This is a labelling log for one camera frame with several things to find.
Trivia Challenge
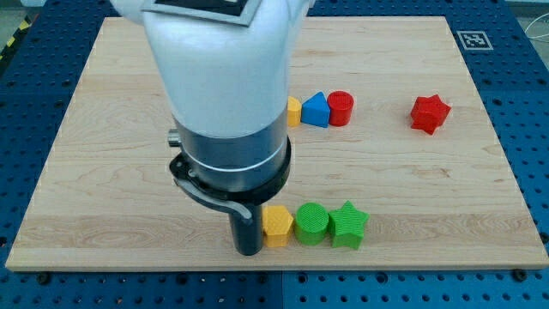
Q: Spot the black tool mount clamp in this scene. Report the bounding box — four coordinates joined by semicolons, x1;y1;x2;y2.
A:
169;138;292;220

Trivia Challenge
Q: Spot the black cylindrical pointer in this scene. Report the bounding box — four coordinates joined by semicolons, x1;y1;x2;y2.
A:
229;205;263;256

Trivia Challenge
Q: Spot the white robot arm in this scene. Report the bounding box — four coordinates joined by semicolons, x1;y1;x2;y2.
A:
113;0;314;256

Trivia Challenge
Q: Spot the fiducial marker tag on arm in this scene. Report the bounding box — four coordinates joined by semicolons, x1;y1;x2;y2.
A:
141;0;262;27

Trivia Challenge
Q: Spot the yellow heart block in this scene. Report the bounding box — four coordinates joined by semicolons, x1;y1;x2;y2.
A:
287;96;302;127

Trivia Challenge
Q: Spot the yellow hexagon block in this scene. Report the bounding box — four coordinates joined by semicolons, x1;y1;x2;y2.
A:
262;205;293;247

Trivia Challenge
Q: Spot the green cylinder block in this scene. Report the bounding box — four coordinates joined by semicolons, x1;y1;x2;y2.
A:
294;203;329;245

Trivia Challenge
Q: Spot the green star block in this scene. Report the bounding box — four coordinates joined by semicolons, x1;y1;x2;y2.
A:
328;201;370;250

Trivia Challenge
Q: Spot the blue triangle block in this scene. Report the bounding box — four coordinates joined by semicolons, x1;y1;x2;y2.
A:
301;92;330;128

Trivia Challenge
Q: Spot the wooden board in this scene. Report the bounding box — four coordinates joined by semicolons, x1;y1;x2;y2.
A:
6;16;548;272

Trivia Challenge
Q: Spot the red cylinder block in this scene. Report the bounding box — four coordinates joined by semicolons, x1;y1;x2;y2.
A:
327;90;354;126

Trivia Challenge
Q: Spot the red star block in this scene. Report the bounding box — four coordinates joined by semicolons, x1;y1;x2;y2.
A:
410;94;451;135

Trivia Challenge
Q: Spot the fiducial marker tag on table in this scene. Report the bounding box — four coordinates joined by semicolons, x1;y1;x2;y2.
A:
456;30;493;51

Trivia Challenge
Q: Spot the white cable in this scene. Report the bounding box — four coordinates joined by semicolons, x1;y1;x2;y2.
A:
523;11;549;44

